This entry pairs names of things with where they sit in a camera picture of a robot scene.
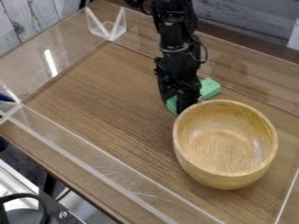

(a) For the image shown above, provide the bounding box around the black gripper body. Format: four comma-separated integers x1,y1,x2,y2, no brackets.
153,46,203,95

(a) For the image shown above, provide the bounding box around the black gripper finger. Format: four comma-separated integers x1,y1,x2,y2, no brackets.
157,77,176,102
176,90,201,115

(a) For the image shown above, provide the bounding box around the green rectangular block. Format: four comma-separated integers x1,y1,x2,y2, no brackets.
165,78,221,115

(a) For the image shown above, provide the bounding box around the light wooden bowl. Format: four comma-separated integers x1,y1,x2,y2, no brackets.
172,100,279,190

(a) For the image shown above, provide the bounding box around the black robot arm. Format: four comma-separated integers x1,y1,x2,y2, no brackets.
149,0,204,115

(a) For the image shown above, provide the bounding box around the black table leg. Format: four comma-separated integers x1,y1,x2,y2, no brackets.
43,174,57,197

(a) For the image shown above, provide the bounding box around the clear acrylic tray wall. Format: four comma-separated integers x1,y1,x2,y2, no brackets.
0,2,299,224

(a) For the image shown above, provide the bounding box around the black cable loop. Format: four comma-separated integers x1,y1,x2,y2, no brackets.
0,192,52,224

